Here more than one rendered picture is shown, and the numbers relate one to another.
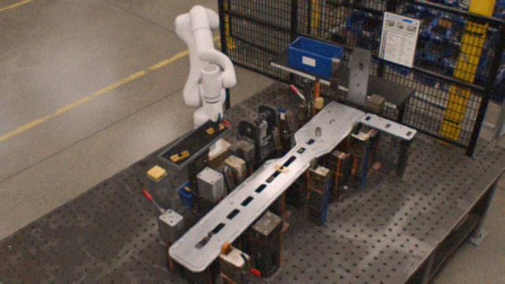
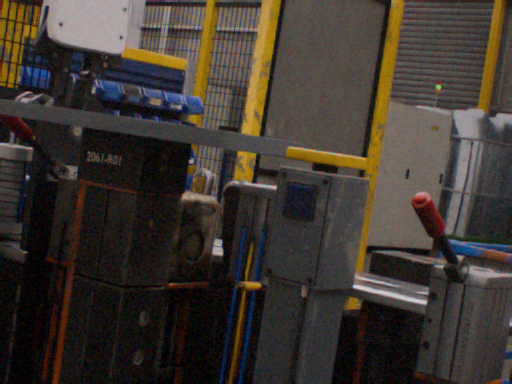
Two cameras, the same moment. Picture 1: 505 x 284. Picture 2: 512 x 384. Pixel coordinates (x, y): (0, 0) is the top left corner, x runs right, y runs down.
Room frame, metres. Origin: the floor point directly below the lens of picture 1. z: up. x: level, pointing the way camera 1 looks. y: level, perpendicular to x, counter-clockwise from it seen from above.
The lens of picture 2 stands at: (1.83, 1.41, 1.16)
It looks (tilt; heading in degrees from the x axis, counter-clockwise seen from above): 3 degrees down; 268
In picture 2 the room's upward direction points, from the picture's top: 9 degrees clockwise
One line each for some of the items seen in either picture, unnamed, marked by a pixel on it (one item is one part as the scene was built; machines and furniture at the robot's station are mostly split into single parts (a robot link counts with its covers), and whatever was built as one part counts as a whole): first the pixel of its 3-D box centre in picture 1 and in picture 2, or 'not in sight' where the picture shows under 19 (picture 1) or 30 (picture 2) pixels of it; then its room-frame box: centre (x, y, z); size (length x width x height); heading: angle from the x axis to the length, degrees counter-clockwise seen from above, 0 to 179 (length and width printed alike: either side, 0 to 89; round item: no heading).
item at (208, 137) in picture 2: (196, 142); (138, 127); (1.93, 0.25, 1.16); 0.37 x 0.14 x 0.02; 141
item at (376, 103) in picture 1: (372, 125); not in sight; (2.39, -0.72, 0.88); 0.08 x 0.08 x 0.36; 51
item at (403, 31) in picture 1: (398, 39); not in sight; (2.62, -0.88, 1.30); 0.23 x 0.02 x 0.31; 51
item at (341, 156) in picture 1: (338, 176); not in sight; (2.00, -0.46, 0.84); 0.11 x 0.08 x 0.29; 51
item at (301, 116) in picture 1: (304, 130); not in sight; (2.36, -0.32, 0.88); 0.07 x 0.06 x 0.35; 51
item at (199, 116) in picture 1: (209, 103); not in sight; (2.36, 0.21, 1.09); 0.19 x 0.12 x 0.24; 101
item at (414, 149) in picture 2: not in sight; (379, 160); (-0.28, -11.92, 1.22); 2.40 x 0.54 x 2.45; 44
